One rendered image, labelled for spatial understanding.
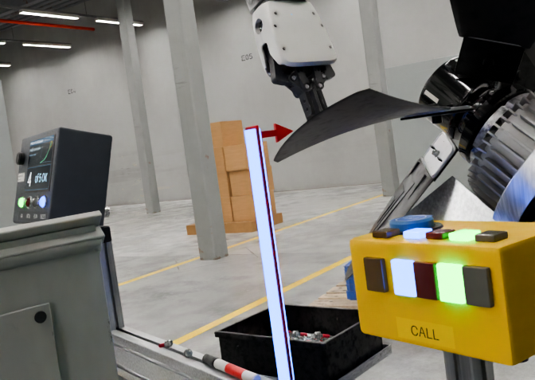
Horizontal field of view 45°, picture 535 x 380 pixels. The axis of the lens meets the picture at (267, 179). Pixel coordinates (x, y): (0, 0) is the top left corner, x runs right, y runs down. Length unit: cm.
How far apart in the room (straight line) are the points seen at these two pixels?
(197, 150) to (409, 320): 655
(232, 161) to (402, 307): 862
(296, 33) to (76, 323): 51
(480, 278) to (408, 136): 808
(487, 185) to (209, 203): 619
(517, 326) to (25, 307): 37
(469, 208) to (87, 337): 60
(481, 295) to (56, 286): 33
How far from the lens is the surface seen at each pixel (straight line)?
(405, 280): 55
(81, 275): 55
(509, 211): 94
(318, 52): 90
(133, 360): 120
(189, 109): 709
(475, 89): 106
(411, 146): 856
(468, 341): 53
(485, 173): 97
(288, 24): 90
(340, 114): 86
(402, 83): 858
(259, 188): 79
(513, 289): 51
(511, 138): 95
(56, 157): 129
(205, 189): 705
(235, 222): 915
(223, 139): 925
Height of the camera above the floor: 117
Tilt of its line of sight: 3 degrees down
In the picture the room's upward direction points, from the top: 8 degrees counter-clockwise
